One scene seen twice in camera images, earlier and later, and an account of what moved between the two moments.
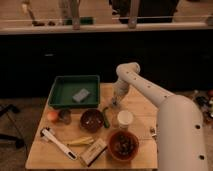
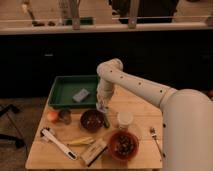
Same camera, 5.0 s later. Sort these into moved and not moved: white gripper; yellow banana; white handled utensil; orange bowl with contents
Moved: white gripper
Not moved: white handled utensil; yellow banana; orange bowl with contents
